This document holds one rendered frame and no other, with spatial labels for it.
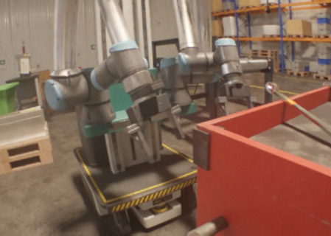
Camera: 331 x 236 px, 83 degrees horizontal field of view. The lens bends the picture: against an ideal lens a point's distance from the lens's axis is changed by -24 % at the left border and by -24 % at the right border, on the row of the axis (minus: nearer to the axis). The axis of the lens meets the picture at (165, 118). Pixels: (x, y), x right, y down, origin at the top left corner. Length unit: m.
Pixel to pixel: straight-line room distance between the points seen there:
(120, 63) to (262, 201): 0.59
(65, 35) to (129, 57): 0.39
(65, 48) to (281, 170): 0.93
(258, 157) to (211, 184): 0.10
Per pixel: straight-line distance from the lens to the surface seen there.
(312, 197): 0.21
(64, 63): 1.02
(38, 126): 2.72
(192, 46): 1.06
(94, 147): 1.57
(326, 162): 0.31
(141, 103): 0.70
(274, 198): 0.24
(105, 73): 0.78
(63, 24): 1.01
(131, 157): 1.56
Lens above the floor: 1.04
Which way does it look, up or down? 16 degrees down
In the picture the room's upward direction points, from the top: 4 degrees counter-clockwise
